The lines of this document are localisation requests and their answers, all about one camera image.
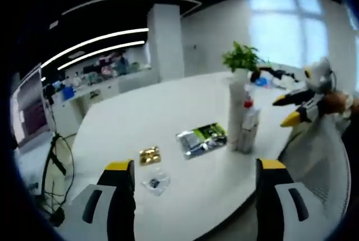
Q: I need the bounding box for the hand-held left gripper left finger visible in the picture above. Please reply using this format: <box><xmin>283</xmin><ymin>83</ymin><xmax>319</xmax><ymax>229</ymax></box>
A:
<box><xmin>71</xmin><ymin>159</ymin><xmax>137</xmax><ymax>241</ymax></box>

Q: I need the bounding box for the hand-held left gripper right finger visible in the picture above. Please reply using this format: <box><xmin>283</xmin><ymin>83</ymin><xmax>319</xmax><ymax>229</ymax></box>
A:
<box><xmin>255</xmin><ymin>157</ymin><xmax>317</xmax><ymax>241</ymax></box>

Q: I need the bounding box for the small clear skincare sachet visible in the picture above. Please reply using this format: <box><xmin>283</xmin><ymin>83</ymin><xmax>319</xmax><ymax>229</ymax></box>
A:
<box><xmin>141</xmin><ymin>168</ymin><xmax>172</xmax><ymax>197</ymax></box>

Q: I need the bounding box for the white skincare bottle red label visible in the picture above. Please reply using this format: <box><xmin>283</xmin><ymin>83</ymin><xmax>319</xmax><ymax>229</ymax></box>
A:
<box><xmin>243</xmin><ymin>108</ymin><xmax>262</xmax><ymax>143</ymax></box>

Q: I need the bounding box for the gold skincare sachet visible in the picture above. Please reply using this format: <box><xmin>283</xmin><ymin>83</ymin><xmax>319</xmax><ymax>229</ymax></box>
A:
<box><xmin>138</xmin><ymin>145</ymin><xmax>164</xmax><ymax>166</ymax></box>

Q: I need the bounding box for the white skincare tube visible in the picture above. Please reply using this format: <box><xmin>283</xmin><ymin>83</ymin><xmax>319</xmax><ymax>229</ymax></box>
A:
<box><xmin>227</xmin><ymin>80</ymin><xmax>250</xmax><ymax>152</ymax></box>

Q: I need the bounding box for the green black skincare sachet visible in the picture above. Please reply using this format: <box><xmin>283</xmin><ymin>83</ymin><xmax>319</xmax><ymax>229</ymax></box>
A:
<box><xmin>175</xmin><ymin>122</ymin><xmax>228</xmax><ymax>161</ymax></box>

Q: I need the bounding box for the blue storage box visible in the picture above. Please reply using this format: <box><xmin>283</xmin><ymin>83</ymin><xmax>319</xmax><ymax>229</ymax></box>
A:
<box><xmin>61</xmin><ymin>86</ymin><xmax>76</xmax><ymax>101</ymax></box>

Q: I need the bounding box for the person's right hand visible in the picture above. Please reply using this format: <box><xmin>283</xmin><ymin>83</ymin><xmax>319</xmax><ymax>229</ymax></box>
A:
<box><xmin>318</xmin><ymin>91</ymin><xmax>347</xmax><ymax>118</ymax></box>

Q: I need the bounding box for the blue plastic bag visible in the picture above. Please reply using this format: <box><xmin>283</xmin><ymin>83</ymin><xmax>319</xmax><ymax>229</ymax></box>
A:
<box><xmin>254</xmin><ymin>77</ymin><xmax>270</xmax><ymax>88</ymax></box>

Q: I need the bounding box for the white wrist scrunchie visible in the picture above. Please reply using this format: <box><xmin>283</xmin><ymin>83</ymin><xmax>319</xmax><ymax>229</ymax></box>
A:
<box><xmin>339</xmin><ymin>94</ymin><xmax>356</xmax><ymax>120</ymax></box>

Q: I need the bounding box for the white mesh office chair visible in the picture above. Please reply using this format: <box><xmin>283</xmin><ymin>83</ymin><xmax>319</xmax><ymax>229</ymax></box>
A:
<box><xmin>277</xmin><ymin>106</ymin><xmax>352</xmax><ymax>241</ymax></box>

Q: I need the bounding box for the potted green plant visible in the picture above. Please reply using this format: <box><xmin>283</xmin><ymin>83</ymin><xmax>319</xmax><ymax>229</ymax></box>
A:
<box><xmin>221</xmin><ymin>41</ymin><xmax>266</xmax><ymax>85</ymax></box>

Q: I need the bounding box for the white cabinet row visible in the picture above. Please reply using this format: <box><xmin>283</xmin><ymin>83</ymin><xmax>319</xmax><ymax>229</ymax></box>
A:
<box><xmin>64</xmin><ymin>68</ymin><xmax>152</xmax><ymax>104</ymax></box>

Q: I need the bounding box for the large monitor screen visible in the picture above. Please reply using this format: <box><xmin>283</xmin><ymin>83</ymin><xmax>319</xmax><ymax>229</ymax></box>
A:
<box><xmin>11</xmin><ymin>68</ymin><xmax>49</xmax><ymax>148</ymax></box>

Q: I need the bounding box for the black strap bundle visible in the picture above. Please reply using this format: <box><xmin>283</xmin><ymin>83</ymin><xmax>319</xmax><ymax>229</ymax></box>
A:
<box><xmin>251</xmin><ymin>66</ymin><xmax>298</xmax><ymax>82</ymax></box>

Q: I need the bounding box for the black cable bundle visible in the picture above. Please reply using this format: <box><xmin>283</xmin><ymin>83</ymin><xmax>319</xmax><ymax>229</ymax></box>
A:
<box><xmin>41</xmin><ymin>131</ymin><xmax>76</xmax><ymax>226</ymax></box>

